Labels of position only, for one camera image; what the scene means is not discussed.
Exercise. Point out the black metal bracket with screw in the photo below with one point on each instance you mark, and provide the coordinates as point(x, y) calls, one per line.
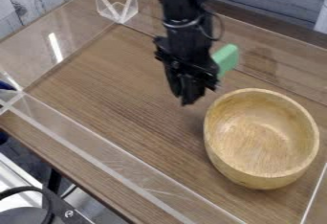
point(59, 211)

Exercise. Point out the light wooden bowl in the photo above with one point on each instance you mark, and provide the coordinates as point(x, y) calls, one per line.
point(260, 138)

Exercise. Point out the blue object at left edge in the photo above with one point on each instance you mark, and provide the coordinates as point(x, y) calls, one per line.
point(5, 86)

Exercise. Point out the green rectangular block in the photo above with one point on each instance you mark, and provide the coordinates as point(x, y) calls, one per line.
point(226, 58)

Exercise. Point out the clear acrylic corner bracket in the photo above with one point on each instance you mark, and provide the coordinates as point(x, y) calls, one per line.
point(117, 12)

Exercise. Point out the clear acrylic front barrier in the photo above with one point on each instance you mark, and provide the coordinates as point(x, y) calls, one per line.
point(135, 189)

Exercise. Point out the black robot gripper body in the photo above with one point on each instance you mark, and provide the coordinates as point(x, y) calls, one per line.
point(183, 49)

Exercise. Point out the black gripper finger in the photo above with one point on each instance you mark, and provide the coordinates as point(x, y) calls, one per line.
point(192, 89)
point(173, 80)

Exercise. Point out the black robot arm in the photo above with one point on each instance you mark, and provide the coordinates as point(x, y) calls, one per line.
point(180, 12)

